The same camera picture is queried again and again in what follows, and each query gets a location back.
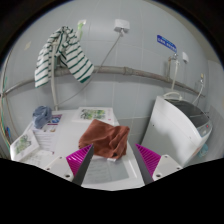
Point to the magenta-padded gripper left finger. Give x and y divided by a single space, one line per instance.
58 166

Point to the crumpled blue-grey cloth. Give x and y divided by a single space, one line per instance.
41 116

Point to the blue wall sign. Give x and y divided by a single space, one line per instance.
166 42

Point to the green-striped white garment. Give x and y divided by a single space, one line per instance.
75 56

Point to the brown towel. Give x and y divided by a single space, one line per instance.
103 138

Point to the grey wall pipe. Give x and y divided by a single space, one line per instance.
133 71

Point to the printed instruction sheet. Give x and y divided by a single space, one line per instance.
46 136

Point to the chrome wall faucet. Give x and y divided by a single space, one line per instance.
173 58

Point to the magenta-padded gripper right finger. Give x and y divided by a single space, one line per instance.
166 166

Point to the white wall socket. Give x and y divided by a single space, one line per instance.
121 25

